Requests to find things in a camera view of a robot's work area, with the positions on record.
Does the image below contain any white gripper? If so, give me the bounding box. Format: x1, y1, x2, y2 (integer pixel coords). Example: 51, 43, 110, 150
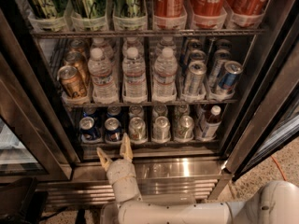
96, 133, 136, 183

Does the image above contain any blue pepsi can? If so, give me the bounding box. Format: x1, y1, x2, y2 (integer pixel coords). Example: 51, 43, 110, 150
83, 107, 100, 121
79, 117, 101, 141
105, 118, 122, 142
107, 105, 121, 119

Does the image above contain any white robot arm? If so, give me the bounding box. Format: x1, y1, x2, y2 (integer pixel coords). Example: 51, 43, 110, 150
96, 135, 299, 224

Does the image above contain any silver soda can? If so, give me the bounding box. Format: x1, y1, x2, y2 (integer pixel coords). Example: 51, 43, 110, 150
129, 117, 147, 143
174, 115, 194, 140
129, 105, 144, 119
152, 105, 168, 119
174, 105, 190, 120
152, 117, 170, 143

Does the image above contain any blue pepsi can front left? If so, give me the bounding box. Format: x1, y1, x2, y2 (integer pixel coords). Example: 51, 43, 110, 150
79, 117, 101, 141

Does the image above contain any steel fridge base grille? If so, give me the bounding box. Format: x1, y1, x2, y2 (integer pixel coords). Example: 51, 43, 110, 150
37, 158, 232, 208

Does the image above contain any blue pepsi can rear left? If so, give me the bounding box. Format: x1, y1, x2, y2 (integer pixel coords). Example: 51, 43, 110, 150
83, 107, 100, 121

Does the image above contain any fridge door left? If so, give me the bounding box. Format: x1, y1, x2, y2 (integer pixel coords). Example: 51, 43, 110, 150
0, 11, 72, 183

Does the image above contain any fridge door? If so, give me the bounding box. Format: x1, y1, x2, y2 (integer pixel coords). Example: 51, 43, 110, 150
224, 16, 299, 180
0, 11, 72, 183

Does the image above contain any gold can front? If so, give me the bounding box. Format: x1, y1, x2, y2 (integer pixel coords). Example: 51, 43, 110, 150
58, 65, 87, 99

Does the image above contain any gold can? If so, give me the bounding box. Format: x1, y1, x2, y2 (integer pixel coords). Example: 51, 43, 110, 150
63, 51, 90, 86
68, 39, 89, 58
58, 65, 87, 99

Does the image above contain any gold can middle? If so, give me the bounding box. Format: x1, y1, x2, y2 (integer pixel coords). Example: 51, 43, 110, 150
63, 51, 90, 86

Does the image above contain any slim silver can front left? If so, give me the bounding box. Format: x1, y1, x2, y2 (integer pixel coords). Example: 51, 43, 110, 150
183, 61, 206, 96

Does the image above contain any gold can rear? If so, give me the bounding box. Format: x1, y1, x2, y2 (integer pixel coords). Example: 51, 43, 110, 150
68, 39, 89, 58

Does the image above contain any slim can middle left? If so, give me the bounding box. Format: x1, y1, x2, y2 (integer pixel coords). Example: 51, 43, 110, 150
183, 49, 206, 68

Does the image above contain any slim can rear left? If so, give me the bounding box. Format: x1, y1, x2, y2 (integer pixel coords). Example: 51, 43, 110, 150
183, 37, 203, 55

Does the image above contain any slim blue silver can front right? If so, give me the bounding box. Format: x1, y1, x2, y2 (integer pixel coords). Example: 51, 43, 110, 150
215, 61, 243, 95

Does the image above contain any slim can middle right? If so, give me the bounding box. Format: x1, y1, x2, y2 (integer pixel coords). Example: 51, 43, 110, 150
208, 49, 231, 88

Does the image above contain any slim can rear right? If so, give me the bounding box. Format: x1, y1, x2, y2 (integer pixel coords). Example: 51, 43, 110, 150
215, 39, 232, 51

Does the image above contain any fridge door right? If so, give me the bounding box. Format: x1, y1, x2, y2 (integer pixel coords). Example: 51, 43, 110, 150
224, 16, 299, 180

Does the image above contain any clear plastic bin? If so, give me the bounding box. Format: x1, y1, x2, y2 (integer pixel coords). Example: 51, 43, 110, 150
100, 193, 196, 224

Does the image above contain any water bottle front left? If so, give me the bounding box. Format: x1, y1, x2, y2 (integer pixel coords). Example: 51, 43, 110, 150
88, 48, 119, 104

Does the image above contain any water bottle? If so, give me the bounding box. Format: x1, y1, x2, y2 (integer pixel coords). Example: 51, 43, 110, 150
88, 48, 119, 104
155, 36, 177, 56
153, 47, 178, 103
92, 38, 114, 61
122, 37, 144, 56
122, 47, 147, 103

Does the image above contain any water bottle front middle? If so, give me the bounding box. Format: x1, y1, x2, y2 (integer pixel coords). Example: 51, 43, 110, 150
122, 47, 147, 103

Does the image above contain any water bottle front right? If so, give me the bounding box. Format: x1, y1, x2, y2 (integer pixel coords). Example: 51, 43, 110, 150
153, 47, 178, 103

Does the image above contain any water bottle rear left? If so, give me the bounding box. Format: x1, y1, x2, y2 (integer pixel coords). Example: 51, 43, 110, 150
92, 38, 114, 61

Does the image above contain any brown drink bottle white cap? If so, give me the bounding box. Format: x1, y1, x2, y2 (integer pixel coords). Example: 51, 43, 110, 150
198, 105, 221, 141

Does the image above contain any water bottle rear middle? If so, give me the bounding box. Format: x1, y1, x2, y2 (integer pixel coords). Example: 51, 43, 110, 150
122, 37, 144, 56

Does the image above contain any water bottle rear right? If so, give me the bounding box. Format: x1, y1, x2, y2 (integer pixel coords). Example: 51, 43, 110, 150
155, 36, 177, 56

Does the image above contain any middle wire shelf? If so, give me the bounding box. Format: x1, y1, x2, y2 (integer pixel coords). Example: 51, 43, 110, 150
64, 99, 237, 108

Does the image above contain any wire shelf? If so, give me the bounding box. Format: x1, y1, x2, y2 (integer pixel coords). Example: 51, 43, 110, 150
64, 99, 237, 108
31, 29, 266, 39

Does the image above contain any upper wire shelf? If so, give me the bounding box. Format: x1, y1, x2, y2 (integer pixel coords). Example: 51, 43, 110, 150
31, 29, 266, 39

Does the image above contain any orange cable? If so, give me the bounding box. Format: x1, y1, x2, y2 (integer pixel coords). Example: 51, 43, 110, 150
270, 154, 288, 182

